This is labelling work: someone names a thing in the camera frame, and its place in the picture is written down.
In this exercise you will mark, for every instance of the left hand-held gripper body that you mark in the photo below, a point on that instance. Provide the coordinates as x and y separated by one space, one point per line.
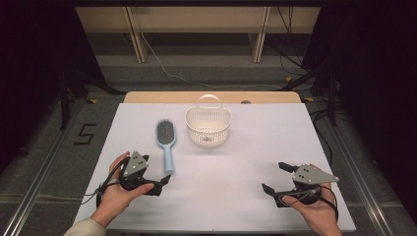
134 165

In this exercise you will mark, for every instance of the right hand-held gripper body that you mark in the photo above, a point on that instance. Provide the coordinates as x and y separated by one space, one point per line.
309 175

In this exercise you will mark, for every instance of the light blue hairbrush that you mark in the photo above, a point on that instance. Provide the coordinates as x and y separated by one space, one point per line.
165 134

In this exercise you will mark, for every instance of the white plastic basket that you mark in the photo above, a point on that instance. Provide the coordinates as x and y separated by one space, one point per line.
209 137

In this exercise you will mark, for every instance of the person's left hand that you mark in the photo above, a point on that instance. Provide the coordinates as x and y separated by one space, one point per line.
114 198

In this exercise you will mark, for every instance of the person's right hand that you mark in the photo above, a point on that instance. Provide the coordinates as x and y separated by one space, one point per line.
319 216

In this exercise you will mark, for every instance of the white table cover board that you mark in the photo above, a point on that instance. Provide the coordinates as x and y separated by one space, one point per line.
229 183

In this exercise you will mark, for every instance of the yellow floor tape piece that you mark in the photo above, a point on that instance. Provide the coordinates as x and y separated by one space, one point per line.
308 99

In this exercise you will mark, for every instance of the dark round table grommet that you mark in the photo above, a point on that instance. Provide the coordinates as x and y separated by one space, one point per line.
246 102

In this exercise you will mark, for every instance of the black tripod stand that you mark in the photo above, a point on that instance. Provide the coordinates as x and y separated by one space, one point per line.
70 88
329 85

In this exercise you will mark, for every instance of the beige wooden shelf unit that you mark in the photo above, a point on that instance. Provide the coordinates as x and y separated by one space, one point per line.
196 19

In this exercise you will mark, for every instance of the aluminium floor rail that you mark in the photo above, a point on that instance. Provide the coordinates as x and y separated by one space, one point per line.
39 183
360 183

